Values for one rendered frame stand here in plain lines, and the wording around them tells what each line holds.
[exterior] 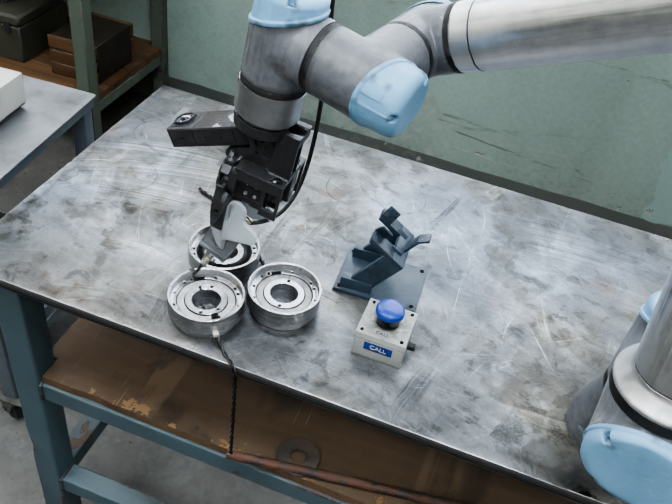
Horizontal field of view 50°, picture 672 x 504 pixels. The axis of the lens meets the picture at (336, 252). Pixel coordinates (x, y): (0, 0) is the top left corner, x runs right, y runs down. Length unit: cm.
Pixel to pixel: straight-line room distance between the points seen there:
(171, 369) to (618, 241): 81
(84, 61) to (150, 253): 146
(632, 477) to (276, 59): 54
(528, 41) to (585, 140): 187
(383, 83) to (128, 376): 77
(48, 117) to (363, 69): 107
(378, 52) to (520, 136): 193
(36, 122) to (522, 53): 115
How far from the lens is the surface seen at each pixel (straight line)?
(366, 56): 71
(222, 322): 98
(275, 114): 78
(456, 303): 111
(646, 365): 74
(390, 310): 97
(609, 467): 80
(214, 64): 289
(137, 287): 107
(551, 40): 75
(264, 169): 85
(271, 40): 74
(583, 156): 265
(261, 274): 105
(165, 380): 128
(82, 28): 247
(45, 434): 144
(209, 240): 96
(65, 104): 172
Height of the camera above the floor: 155
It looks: 41 degrees down
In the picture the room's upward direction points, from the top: 10 degrees clockwise
